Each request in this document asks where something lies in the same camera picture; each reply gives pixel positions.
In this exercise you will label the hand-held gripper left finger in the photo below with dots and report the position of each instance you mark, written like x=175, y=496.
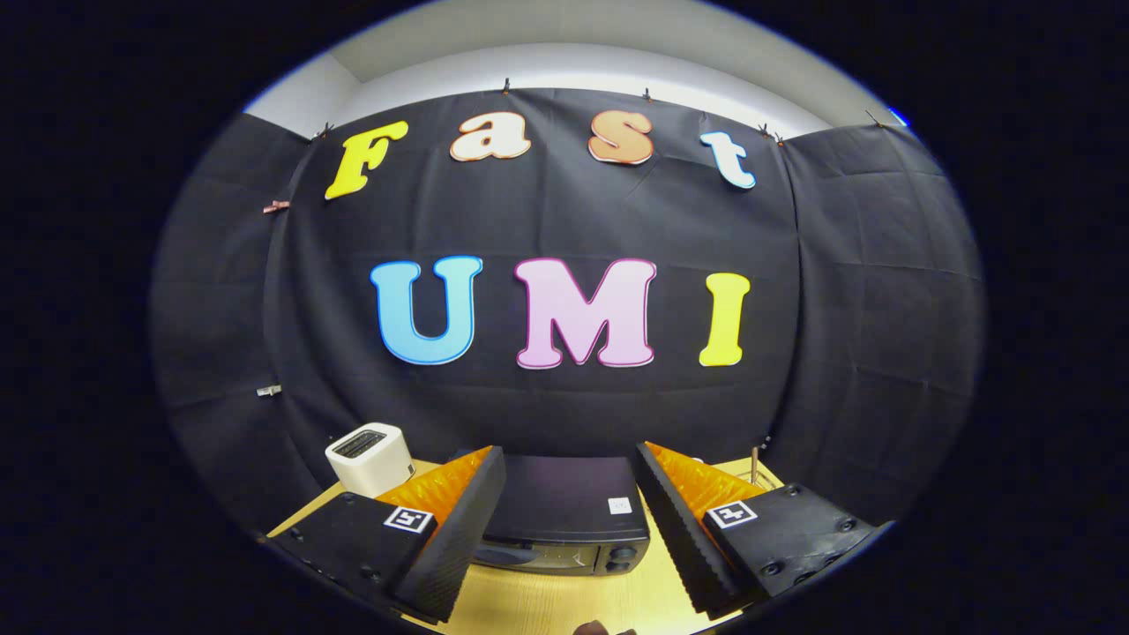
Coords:
x=459, y=529

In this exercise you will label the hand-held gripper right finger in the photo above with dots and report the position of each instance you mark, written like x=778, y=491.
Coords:
x=679, y=529

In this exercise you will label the black toaster oven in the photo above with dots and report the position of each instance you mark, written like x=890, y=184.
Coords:
x=564, y=503

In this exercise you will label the white pop-up toaster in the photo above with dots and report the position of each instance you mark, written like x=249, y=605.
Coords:
x=370, y=463

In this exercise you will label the wooden stick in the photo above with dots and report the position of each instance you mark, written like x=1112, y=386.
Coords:
x=755, y=460

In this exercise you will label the copper cloth clip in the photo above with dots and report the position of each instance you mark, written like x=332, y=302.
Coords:
x=276, y=206

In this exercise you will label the row of black clips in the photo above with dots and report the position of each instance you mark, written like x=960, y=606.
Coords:
x=506, y=86

